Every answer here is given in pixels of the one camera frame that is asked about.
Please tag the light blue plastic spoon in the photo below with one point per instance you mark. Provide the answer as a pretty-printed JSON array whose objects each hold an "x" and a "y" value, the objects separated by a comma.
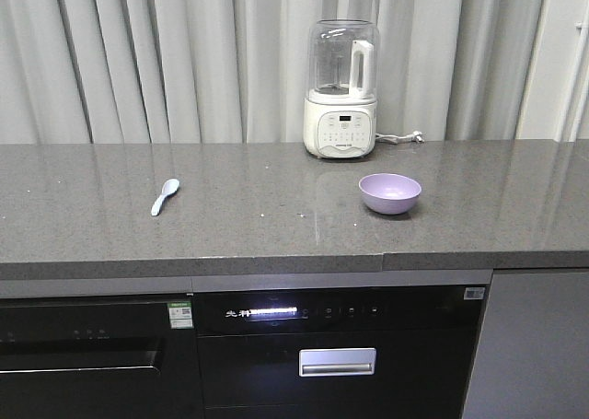
[{"x": 169, "y": 188}]

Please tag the black built-in oven left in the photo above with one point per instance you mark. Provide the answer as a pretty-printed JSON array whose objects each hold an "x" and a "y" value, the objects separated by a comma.
[{"x": 99, "y": 357}]

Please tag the purple plastic bowl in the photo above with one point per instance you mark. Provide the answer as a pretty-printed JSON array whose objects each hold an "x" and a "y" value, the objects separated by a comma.
[{"x": 389, "y": 194}]

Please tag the white blender with clear jar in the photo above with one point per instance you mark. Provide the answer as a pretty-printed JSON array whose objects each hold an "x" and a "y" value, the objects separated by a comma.
[{"x": 341, "y": 93}]

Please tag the grey cabinet door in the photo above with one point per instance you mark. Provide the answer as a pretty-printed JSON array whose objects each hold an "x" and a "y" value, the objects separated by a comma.
[{"x": 532, "y": 356}]

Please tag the black built-in dishwasher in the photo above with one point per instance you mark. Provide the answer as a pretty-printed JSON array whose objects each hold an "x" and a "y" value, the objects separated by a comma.
[{"x": 372, "y": 352}]

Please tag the grey pleated curtain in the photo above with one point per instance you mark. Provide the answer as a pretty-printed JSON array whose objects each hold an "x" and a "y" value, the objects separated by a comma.
[{"x": 234, "y": 71}]

